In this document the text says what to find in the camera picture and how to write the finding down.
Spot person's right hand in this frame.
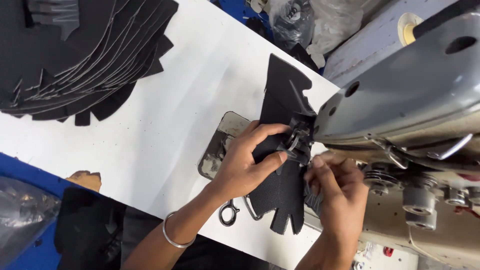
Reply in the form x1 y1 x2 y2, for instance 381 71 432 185
304 151 370 241

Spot person's left hand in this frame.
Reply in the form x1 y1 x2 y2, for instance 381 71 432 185
211 121 292 200

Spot black mesh shoe piece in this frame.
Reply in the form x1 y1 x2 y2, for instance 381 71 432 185
248 53 317 236

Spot metal needle plate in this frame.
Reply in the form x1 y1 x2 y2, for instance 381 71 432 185
197 111 253 181

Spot silver metal bangle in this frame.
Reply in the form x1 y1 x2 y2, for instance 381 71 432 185
162 211 197 249

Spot grey industrial sewing machine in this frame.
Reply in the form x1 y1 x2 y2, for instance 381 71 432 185
304 0 480 270

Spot black fabric pile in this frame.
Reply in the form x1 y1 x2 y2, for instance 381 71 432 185
54 187 128 270

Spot crumpled plastic bags heap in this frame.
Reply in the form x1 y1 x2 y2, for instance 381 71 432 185
245 0 364 70

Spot stack of black fabric pieces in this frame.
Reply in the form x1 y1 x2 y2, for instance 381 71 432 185
0 0 179 127

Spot clear plastic bag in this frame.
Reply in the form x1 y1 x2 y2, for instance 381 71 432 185
0 176 62 268

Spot black handled scissors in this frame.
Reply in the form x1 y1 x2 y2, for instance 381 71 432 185
219 199 241 227

